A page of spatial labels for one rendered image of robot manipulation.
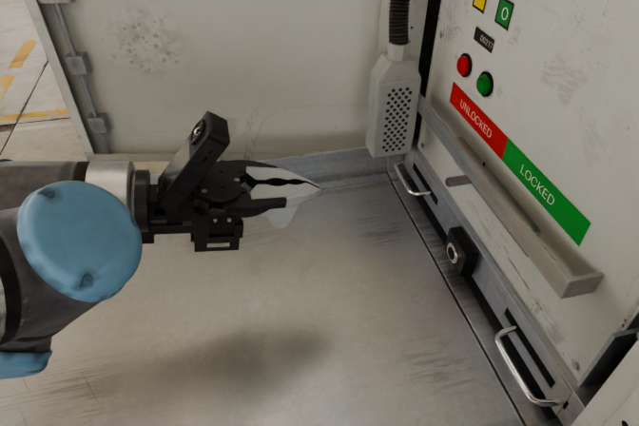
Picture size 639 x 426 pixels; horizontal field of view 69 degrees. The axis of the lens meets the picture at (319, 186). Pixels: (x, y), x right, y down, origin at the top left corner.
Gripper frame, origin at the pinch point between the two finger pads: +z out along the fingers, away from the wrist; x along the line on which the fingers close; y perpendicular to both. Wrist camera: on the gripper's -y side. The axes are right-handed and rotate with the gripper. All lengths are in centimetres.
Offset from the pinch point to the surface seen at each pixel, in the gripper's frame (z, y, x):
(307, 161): 7.9, 16.0, -27.5
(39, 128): -94, 125, -211
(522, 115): 24.3, -11.3, 1.2
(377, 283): 14.2, 20.5, -0.5
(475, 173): 21.8, -2.4, 0.9
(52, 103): -92, 125, -241
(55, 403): -30.8, 28.2, 8.5
